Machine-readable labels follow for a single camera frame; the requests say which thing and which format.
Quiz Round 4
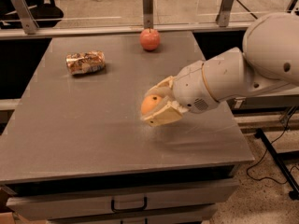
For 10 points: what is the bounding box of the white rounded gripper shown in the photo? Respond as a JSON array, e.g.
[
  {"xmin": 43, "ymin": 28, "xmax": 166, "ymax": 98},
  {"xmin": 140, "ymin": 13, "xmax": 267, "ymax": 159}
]
[{"xmin": 141, "ymin": 61, "xmax": 219, "ymax": 127}]

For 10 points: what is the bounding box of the orange fruit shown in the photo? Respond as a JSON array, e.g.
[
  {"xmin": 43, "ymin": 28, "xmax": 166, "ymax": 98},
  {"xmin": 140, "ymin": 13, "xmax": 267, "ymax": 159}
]
[{"xmin": 141, "ymin": 95, "xmax": 162, "ymax": 115}]

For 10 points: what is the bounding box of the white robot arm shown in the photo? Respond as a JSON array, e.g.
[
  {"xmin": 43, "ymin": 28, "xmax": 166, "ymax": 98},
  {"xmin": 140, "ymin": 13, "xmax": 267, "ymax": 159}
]
[{"xmin": 141, "ymin": 13, "xmax": 299, "ymax": 127}]

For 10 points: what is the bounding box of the red apple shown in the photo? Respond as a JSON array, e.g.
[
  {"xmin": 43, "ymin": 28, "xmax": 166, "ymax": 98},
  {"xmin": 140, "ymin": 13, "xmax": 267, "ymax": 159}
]
[{"xmin": 139, "ymin": 28, "xmax": 160, "ymax": 51}]

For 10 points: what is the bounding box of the black stand leg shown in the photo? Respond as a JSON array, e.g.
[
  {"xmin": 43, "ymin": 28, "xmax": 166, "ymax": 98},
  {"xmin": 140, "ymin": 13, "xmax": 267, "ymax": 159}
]
[{"xmin": 255, "ymin": 129, "xmax": 299, "ymax": 200}]

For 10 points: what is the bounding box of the crushed metallic snack bag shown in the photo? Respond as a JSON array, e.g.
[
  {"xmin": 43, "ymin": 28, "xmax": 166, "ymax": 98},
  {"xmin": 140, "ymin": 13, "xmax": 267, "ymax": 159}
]
[{"xmin": 65, "ymin": 50, "xmax": 106, "ymax": 76}]

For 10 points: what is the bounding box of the grey lower drawer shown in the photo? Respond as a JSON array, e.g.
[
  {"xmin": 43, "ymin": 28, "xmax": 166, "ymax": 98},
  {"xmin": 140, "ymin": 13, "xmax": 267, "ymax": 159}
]
[{"xmin": 47, "ymin": 204, "xmax": 217, "ymax": 224}]

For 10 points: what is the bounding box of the grey drawer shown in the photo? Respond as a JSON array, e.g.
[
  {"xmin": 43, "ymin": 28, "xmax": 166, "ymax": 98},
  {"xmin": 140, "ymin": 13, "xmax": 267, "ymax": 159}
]
[
  {"xmin": 47, "ymin": 204, "xmax": 217, "ymax": 224},
  {"xmin": 7, "ymin": 178, "xmax": 238, "ymax": 220}
]

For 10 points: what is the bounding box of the grey top drawer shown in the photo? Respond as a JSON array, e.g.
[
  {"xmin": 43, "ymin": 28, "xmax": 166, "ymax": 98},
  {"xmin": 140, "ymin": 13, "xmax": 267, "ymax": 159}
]
[{"xmin": 7, "ymin": 178, "xmax": 238, "ymax": 220}]

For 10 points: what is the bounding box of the black office chair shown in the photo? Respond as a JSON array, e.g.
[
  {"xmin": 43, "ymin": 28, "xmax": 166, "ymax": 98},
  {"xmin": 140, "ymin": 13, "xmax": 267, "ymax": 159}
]
[{"xmin": 0, "ymin": 0, "xmax": 64, "ymax": 29}]

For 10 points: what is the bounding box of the right metal bracket post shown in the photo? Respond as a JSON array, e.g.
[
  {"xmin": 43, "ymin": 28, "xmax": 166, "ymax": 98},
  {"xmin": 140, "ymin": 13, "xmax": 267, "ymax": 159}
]
[{"xmin": 216, "ymin": 0, "xmax": 234, "ymax": 27}]

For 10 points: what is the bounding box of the metal bracket post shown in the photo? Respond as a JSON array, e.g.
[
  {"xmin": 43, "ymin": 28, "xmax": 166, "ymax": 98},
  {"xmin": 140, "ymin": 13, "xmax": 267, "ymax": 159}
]
[
  {"xmin": 142, "ymin": 0, "xmax": 153, "ymax": 28},
  {"xmin": 10, "ymin": 0, "xmax": 39, "ymax": 35},
  {"xmin": 216, "ymin": 0, "xmax": 234, "ymax": 27}
]

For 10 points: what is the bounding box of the middle metal bracket post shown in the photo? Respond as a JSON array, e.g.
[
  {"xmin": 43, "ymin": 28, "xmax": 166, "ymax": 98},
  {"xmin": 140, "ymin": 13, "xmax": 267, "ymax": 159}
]
[{"xmin": 142, "ymin": 0, "xmax": 153, "ymax": 28}]

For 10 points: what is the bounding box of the black cable on floor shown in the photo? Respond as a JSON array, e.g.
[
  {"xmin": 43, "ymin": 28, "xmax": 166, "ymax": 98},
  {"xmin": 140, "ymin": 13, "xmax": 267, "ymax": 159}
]
[{"xmin": 246, "ymin": 107, "xmax": 299, "ymax": 185}]

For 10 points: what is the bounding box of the black drawer handle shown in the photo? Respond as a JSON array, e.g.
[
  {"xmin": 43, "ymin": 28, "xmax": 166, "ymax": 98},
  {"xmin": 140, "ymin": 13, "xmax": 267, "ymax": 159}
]
[{"xmin": 110, "ymin": 197, "xmax": 148, "ymax": 213}]

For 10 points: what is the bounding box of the grey metal rail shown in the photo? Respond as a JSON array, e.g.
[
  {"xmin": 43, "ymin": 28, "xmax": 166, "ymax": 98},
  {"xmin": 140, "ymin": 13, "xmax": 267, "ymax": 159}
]
[{"xmin": 0, "ymin": 21, "xmax": 252, "ymax": 40}]

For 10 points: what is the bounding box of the left metal bracket post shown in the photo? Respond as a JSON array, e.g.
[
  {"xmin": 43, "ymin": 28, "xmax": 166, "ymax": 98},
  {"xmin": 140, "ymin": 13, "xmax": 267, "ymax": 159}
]
[{"xmin": 10, "ymin": 0, "xmax": 39, "ymax": 35}]

